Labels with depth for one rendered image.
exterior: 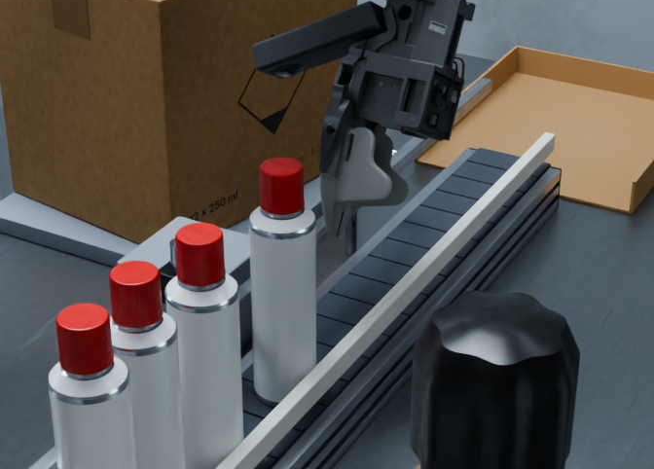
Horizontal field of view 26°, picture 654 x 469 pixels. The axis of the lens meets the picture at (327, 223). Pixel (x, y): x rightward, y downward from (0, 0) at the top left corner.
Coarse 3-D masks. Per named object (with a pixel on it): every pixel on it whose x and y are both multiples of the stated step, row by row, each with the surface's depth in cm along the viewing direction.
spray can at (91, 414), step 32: (64, 320) 87; (96, 320) 87; (64, 352) 88; (96, 352) 87; (64, 384) 88; (96, 384) 88; (128, 384) 90; (64, 416) 89; (96, 416) 88; (128, 416) 91; (64, 448) 90; (96, 448) 90; (128, 448) 92
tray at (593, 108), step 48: (528, 48) 183; (528, 96) 179; (576, 96) 179; (624, 96) 179; (432, 144) 166; (480, 144) 167; (528, 144) 167; (576, 144) 167; (624, 144) 167; (576, 192) 156; (624, 192) 156
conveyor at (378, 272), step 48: (480, 192) 146; (384, 240) 137; (432, 240) 137; (480, 240) 138; (336, 288) 130; (384, 288) 130; (432, 288) 130; (336, 336) 123; (384, 336) 123; (336, 384) 116; (288, 432) 111
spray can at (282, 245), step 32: (288, 160) 107; (288, 192) 105; (256, 224) 107; (288, 224) 106; (256, 256) 108; (288, 256) 107; (256, 288) 109; (288, 288) 108; (256, 320) 111; (288, 320) 110; (256, 352) 112; (288, 352) 111; (256, 384) 114; (288, 384) 112
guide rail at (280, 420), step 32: (544, 160) 149; (512, 192) 142; (480, 224) 136; (448, 256) 130; (416, 288) 125; (384, 320) 120; (352, 352) 116; (320, 384) 112; (288, 416) 108; (256, 448) 104
